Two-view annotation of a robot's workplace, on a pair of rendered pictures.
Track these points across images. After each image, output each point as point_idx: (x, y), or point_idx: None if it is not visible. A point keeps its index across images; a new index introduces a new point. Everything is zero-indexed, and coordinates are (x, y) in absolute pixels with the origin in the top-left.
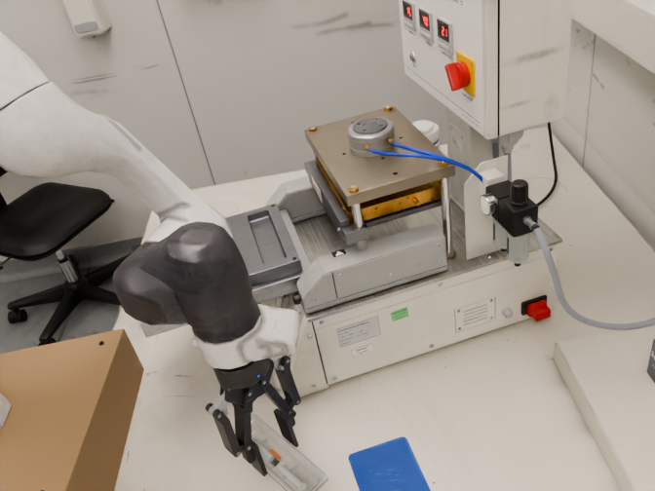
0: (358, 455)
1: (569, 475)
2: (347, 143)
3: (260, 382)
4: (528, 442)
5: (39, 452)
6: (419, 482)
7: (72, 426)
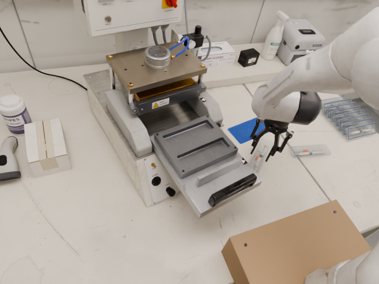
0: (239, 141)
1: (227, 93)
2: (153, 70)
3: None
4: (219, 100)
5: (321, 229)
6: (242, 124)
7: (302, 221)
